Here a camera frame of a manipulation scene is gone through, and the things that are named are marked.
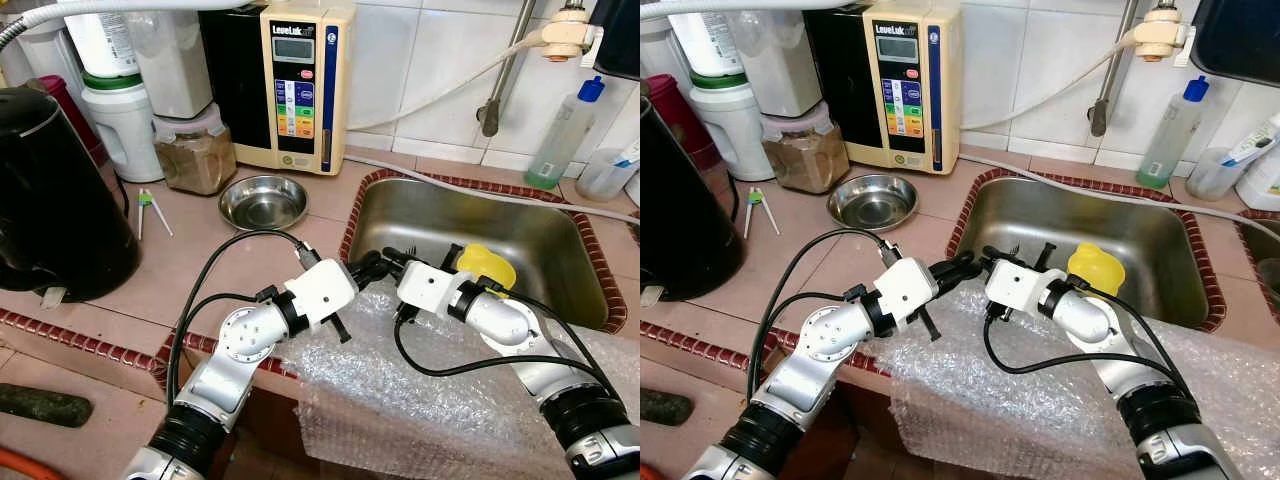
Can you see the yellow plastic cup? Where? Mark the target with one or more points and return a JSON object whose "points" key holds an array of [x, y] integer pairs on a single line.
{"points": [[490, 268], [1098, 268]]}

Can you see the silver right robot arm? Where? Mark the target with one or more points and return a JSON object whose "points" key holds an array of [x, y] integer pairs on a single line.
{"points": [[1120, 350], [540, 370]]}

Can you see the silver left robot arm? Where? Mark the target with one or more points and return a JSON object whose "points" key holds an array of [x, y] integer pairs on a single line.
{"points": [[240, 340], [830, 340]]}

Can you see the stainless steel sink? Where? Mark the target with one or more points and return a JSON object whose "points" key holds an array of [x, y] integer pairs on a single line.
{"points": [[1150, 240], [540, 240]]}

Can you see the clear bubble wrap sheet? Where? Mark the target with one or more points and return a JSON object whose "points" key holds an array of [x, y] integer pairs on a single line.
{"points": [[1000, 430], [400, 420]]}

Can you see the brown wooden sink cabinet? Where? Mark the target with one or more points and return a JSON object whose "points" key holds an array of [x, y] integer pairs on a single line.
{"points": [[850, 440], [262, 440]]}

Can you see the metal faucet pipe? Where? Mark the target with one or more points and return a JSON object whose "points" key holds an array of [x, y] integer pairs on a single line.
{"points": [[1098, 118], [489, 120]]}

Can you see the green dish soap bottle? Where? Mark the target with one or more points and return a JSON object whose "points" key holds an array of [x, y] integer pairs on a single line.
{"points": [[560, 140], [1170, 140]]}

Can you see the clear plastic cup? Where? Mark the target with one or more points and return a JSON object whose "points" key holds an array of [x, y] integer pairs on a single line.
{"points": [[600, 180], [1210, 180]]}

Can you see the cream water ionizer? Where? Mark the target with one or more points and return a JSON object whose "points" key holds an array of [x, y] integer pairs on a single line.
{"points": [[940, 100], [330, 100]]}

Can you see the jar of brown powder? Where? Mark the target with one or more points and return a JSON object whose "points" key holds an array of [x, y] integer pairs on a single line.
{"points": [[195, 160], [805, 160]]}

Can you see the blue toothbrush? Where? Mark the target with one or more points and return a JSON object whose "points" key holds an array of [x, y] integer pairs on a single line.
{"points": [[628, 155], [1255, 140]]}

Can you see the white chopsticks with green clip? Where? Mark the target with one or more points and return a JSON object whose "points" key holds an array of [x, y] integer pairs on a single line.
{"points": [[145, 198], [755, 197]]}

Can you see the small steel side sink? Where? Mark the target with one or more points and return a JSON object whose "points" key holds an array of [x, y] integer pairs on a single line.
{"points": [[1265, 255]]}

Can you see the white detergent jug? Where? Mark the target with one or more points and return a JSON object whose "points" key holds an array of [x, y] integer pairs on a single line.
{"points": [[1262, 185]]}

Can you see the black electric kettle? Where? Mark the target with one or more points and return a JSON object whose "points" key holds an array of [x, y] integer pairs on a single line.
{"points": [[685, 200], [60, 200]]}

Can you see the cream faucet diverter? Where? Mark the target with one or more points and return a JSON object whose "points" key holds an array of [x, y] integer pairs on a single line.
{"points": [[1165, 35], [570, 35]]}

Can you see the white plastic jug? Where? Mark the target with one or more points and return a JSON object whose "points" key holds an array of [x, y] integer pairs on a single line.
{"points": [[125, 135], [735, 135]]}

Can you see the dark green cylinder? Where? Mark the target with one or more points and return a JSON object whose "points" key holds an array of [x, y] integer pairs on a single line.
{"points": [[665, 407], [45, 405]]}

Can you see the dark red plastic container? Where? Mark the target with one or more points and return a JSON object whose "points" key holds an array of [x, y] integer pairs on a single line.
{"points": [[60, 110], [675, 110]]}

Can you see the black hanging tray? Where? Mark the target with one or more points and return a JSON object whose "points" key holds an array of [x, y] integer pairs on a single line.
{"points": [[618, 40], [1240, 40]]}

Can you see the translucent white container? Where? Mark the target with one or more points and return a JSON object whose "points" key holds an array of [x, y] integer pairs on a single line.
{"points": [[780, 60], [170, 60]]}

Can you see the white labelled bottle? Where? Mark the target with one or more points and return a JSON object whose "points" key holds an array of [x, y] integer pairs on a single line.
{"points": [[708, 45], [100, 45]]}

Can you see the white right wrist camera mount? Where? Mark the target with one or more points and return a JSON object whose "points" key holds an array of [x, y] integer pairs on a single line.
{"points": [[432, 290], [1022, 286]]}

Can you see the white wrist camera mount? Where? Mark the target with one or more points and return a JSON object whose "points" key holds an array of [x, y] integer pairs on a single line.
{"points": [[322, 292], [1022, 286], [432, 290], [907, 290]]}

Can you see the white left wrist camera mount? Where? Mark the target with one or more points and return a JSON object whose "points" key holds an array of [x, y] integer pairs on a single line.
{"points": [[322, 292], [907, 290]]}

